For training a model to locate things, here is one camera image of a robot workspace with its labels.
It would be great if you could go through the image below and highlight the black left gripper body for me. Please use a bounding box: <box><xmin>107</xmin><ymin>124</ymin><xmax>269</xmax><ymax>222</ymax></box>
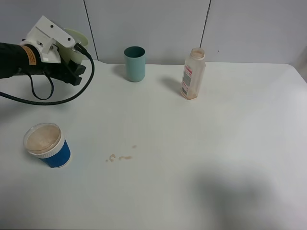
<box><xmin>31</xmin><ymin>45</ymin><xmax>72</xmax><ymax>83</ymax></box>

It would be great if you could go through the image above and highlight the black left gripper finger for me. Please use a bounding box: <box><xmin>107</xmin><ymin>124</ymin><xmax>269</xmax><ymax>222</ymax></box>
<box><xmin>64</xmin><ymin>60</ymin><xmax>86</xmax><ymax>86</ymax></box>

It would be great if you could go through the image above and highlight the light green plastic cup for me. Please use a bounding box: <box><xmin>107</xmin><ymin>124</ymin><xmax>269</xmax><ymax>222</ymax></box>
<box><xmin>57</xmin><ymin>28</ymin><xmax>90</xmax><ymax>65</ymax></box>

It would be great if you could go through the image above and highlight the clear plastic beverage bottle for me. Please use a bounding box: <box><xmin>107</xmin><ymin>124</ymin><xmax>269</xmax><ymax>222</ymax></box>
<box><xmin>181</xmin><ymin>48</ymin><xmax>206</xmax><ymax>100</ymax></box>

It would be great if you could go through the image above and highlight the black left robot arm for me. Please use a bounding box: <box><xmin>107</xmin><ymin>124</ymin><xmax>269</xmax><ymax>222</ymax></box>
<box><xmin>0</xmin><ymin>43</ymin><xmax>86</xmax><ymax>86</ymax></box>

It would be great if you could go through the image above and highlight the teal plastic cup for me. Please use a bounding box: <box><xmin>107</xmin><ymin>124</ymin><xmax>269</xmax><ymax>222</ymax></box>
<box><xmin>124</xmin><ymin>46</ymin><xmax>146</xmax><ymax>82</ymax></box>

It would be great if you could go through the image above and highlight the blue white ribbed cup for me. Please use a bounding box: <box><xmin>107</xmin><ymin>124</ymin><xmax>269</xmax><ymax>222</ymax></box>
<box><xmin>23</xmin><ymin>123</ymin><xmax>71</xmax><ymax>168</ymax></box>

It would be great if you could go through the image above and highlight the black left camera cable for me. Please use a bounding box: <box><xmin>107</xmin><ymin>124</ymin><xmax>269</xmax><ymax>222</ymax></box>
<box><xmin>0</xmin><ymin>43</ymin><xmax>95</xmax><ymax>106</ymax></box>

